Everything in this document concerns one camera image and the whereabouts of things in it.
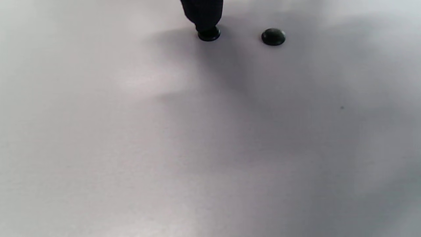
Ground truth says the person's right hand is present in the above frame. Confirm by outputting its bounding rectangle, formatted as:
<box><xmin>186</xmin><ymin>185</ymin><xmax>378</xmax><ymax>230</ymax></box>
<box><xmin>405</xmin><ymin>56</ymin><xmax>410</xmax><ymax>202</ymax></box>
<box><xmin>180</xmin><ymin>0</ymin><xmax>224</xmax><ymax>32</ymax></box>

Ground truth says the round black go stone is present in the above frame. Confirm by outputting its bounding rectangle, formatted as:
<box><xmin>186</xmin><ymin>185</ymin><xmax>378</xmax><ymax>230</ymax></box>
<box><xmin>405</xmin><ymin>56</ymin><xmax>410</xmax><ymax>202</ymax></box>
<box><xmin>197</xmin><ymin>26</ymin><xmax>221</xmax><ymax>42</ymax></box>
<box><xmin>261</xmin><ymin>28</ymin><xmax>286</xmax><ymax>46</ymax></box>

